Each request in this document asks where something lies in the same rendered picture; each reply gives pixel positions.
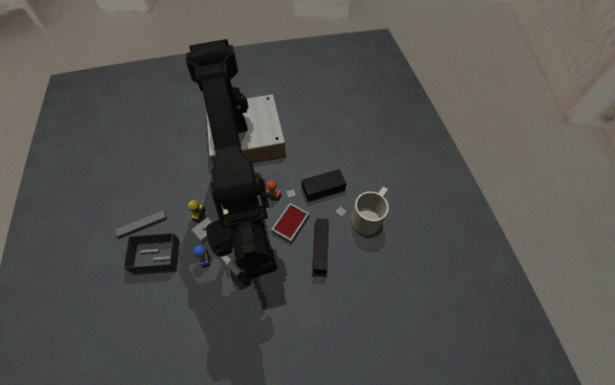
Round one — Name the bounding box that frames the grey and black cylinder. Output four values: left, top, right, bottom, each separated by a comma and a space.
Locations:
221, 255, 251, 285

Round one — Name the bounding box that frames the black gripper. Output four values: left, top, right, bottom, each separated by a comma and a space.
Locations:
244, 239, 277, 279

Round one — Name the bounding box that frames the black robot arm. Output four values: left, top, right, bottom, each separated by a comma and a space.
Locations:
186, 39, 271, 268

